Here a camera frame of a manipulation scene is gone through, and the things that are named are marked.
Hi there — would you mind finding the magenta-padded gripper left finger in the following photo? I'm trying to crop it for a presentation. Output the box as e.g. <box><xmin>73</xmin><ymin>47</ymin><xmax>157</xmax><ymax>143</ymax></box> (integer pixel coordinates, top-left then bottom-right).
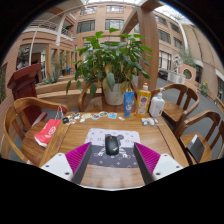
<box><xmin>39</xmin><ymin>142</ymin><xmax>93</xmax><ymax>185</ymax></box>

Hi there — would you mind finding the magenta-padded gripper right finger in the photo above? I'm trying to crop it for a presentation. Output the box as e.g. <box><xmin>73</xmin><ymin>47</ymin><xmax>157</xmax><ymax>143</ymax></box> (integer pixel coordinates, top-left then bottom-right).
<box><xmin>133</xmin><ymin>142</ymin><xmax>184</xmax><ymax>185</ymax></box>

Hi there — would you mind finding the black computer mouse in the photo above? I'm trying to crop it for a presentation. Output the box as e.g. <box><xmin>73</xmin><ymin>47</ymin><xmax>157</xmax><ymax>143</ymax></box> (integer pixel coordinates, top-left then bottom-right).
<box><xmin>104</xmin><ymin>134</ymin><xmax>120</xmax><ymax>157</ymax></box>

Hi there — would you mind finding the white grey bear-print mouse pad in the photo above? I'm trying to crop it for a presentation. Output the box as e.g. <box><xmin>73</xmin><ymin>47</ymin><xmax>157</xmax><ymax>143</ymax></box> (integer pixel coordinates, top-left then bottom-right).
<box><xmin>83</xmin><ymin>128</ymin><xmax>143</xmax><ymax>169</ymax></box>

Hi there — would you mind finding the wooden armchair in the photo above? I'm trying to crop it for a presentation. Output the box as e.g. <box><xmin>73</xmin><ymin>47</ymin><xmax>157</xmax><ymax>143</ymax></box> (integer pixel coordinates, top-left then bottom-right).
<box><xmin>174</xmin><ymin>110</ymin><xmax>224</xmax><ymax>166</ymax></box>
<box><xmin>150</xmin><ymin>83</ymin><xmax>201</xmax><ymax>134</ymax></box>
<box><xmin>0</xmin><ymin>96</ymin><xmax>71</xmax><ymax>167</ymax></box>
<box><xmin>77</xmin><ymin>81</ymin><xmax>138</xmax><ymax>114</ymax></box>

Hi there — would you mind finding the red paper bag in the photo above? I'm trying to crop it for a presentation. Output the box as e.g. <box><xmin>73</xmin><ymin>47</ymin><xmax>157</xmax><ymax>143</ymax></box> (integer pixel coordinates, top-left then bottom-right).
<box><xmin>33</xmin><ymin>106</ymin><xmax>64</xmax><ymax>148</ymax></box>

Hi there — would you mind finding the dark notebook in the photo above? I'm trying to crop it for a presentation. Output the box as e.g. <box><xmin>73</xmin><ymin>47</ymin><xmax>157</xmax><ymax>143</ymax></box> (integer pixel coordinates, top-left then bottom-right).
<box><xmin>186</xmin><ymin>134</ymin><xmax>205</xmax><ymax>163</ymax></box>

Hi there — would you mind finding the clear plastic pouch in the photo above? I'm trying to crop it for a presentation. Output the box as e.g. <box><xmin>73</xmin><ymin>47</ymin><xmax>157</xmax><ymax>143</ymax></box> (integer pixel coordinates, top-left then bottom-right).
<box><xmin>140</xmin><ymin>117</ymin><xmax>160</xmax><ymax>127</ymax></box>

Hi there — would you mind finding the white pump bottle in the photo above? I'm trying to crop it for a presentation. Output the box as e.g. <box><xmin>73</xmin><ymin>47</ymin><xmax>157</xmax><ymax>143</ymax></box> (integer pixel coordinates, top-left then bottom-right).
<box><xmin>148</xmin><ymin>87</ymin><xmax>166</xmax><ymax>118</ymax></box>

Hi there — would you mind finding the yellow dish soap bottle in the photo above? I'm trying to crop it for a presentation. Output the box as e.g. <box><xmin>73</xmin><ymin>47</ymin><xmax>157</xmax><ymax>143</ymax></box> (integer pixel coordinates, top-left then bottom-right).
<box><xmin>134</xmin><ymin>82</ymin><xmax>152</xmax><ymax>119</ymax></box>

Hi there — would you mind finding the blue squeeze tube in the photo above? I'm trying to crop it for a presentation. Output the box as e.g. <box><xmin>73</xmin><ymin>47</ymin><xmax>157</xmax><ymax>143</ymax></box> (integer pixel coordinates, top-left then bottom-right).
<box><xmin>123</xmin><ymin>91</ymin><xmax>135</xmax><ymax>118</ymax></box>

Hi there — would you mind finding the dark red wooden lectern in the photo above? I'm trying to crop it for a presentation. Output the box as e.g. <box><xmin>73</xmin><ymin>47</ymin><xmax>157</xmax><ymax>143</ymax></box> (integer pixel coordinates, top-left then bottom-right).
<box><xmin>7</xmin><ymin>63</ymin><xmax>48</xmax><ymax>131</ymax></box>

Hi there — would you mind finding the yellow flowering plant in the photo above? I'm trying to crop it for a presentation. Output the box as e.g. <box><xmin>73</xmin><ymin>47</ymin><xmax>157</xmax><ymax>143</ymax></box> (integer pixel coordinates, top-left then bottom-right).
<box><xmin>199</xmin><ymin>81</ymin><xmax>210</xmax><ymax>98</ymax></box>

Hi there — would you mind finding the white outdoor unit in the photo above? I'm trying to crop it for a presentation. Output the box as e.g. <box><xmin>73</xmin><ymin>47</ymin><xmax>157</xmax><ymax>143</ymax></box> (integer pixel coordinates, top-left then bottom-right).
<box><xmin>166</xmin><ymin>70</ymin><xmax>187</xmax><ymax>85</ymax></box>

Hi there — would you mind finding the green potted plant white pot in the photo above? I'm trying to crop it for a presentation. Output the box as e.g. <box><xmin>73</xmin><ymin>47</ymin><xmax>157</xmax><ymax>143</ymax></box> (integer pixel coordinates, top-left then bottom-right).
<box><xmin>65</xmin><ymin>27</ymin><xmax>153</xmax><ymax>107</ymax></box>

